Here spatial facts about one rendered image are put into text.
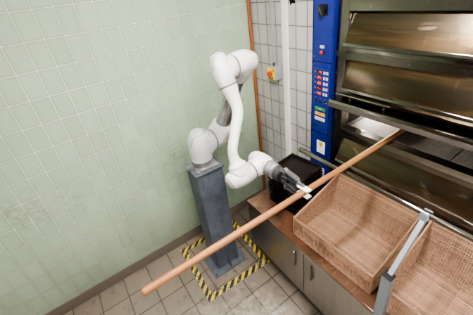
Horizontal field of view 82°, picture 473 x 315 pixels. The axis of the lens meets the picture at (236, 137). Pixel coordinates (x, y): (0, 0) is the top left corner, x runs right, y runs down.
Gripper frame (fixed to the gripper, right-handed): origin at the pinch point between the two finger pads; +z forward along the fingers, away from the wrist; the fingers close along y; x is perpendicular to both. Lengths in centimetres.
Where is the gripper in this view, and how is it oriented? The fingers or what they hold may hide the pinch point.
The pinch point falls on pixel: (304, 190)
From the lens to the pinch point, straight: 137.3
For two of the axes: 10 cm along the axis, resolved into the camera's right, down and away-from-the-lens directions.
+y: 1.2, 8.6, 4.9
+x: -8.3, 3.6, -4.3
